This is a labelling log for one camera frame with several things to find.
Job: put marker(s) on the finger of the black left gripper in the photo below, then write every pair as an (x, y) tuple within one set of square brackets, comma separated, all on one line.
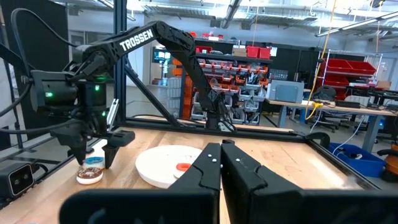
[(76, 140), (116, 138)]

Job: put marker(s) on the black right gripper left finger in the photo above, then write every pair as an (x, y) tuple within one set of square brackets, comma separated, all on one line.
[(203, 174)]

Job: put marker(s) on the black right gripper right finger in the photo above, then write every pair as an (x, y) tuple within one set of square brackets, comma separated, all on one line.
[(245, 186)]

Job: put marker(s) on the small red sugar donut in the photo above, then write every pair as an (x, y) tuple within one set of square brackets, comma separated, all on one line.
[(183, 167)]

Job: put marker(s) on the small blue iced donut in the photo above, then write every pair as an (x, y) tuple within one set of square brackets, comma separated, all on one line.
[(94, 161)]

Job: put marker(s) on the small chocolate iced donut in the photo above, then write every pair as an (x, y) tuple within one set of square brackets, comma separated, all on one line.
[(89, 175)]

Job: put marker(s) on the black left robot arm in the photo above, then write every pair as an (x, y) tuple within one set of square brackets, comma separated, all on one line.
[(136, 42)]

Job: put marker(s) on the white round plate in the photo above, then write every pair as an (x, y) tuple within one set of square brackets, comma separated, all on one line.
[(155, 166)]

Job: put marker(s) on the black partition panel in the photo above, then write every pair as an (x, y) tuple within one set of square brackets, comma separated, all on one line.
[(40, 46)]

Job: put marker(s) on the parts bin shelf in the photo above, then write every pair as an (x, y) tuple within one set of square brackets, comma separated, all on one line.
[(236, 84)]

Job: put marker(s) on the grey machine box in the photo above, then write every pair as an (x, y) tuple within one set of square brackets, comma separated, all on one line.
[(286, 91)]

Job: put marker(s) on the black office chair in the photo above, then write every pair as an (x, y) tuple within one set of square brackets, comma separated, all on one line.
[(323, 93)]

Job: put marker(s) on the blue storage bin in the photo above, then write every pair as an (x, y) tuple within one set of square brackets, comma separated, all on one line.
[(370, 163)]

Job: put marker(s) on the wooden workbench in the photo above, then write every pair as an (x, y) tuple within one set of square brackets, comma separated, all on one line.
[(357, 110)]

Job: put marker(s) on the orange shop vacuum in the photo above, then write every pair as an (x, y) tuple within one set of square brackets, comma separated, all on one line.
[(391, 161)]

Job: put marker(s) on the red bin rack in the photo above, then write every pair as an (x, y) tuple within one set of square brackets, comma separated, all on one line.
[(345, 70)]

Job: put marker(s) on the long ceiling light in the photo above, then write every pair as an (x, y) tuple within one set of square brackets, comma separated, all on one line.
[(357, 24)]

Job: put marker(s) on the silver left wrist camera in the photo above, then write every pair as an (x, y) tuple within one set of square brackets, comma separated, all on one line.
[(112, 112)]

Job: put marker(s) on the black aluminium table frame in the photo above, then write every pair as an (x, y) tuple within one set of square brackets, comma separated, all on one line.
[(120, 62)]

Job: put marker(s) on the black table-level camera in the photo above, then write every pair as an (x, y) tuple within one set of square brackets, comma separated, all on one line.
[(17, 180)]

